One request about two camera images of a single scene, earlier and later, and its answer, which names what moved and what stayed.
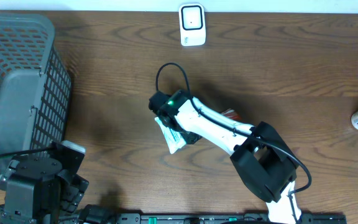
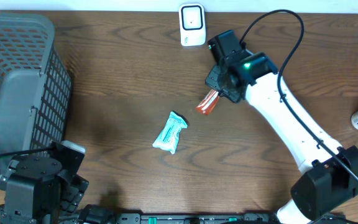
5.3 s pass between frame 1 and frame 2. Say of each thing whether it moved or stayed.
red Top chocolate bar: moved
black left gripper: stayed
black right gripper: moved
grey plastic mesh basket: stayed
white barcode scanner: stayed
